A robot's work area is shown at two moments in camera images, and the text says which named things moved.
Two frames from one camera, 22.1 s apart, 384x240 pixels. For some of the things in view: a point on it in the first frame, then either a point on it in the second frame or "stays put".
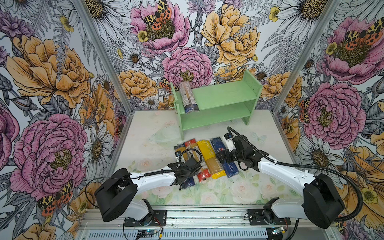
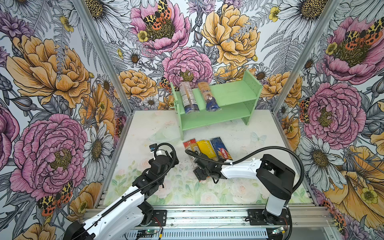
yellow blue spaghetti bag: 187,182 to 211,105
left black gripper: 191,174 to 174,158
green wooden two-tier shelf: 225,103 stays put
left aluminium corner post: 92,30 stays put
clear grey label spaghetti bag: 188,98 stays put
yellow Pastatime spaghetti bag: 213,164 stays put
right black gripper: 226,153 to 198,173
